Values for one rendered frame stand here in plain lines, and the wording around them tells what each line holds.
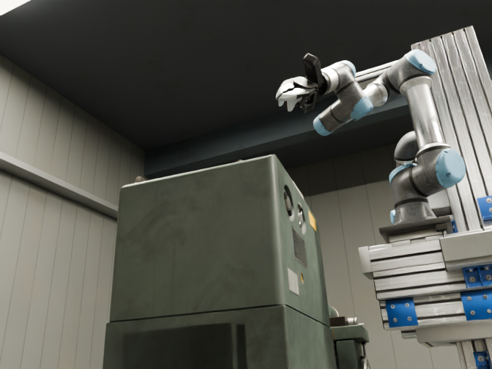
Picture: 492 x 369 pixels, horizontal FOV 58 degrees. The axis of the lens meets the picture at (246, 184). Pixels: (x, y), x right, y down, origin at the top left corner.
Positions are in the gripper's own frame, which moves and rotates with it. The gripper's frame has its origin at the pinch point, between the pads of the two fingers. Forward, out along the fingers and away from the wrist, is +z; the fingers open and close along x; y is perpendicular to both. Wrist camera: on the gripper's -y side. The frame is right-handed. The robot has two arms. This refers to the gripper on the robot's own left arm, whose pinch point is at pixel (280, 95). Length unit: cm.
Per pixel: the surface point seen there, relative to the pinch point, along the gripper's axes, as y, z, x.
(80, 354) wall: 357, 7, 178
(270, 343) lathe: 30, 43, -39
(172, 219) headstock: 26.0, 37.1, 1.9
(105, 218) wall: 305, -90, 275
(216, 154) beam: 263, -233, 245
